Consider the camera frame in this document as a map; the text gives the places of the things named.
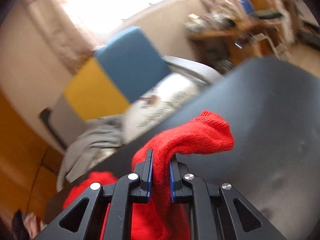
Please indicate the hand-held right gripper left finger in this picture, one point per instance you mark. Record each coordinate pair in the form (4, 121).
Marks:
(149, 177)

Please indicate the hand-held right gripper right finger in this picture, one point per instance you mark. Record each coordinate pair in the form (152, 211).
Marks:
(172, 180)

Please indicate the red knit sweater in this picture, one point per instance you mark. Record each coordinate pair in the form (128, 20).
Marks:
(190, 137)

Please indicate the grey shirt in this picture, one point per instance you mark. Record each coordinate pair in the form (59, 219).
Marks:
(95, 137)

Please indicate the white printed pillow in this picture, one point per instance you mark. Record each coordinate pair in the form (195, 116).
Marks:
(165, 97)

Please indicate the grey yellow blue sofa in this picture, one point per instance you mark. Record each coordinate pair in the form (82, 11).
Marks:
(125, 60)

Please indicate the orange wooden wardrobe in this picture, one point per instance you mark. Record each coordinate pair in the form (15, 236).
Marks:
(17, 155)

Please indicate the multicoloured cloth pile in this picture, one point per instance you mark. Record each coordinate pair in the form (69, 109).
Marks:
(22, 225)

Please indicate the wooden desk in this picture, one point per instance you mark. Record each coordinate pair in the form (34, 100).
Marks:
(220, 37)

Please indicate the cluster of jars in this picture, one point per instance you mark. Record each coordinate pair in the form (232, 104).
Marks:
(212, 20)

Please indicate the large bright window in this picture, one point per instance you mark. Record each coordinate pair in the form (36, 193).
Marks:
(120, 0)

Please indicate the blue container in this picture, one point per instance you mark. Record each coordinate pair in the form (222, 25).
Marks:
(245, 5)

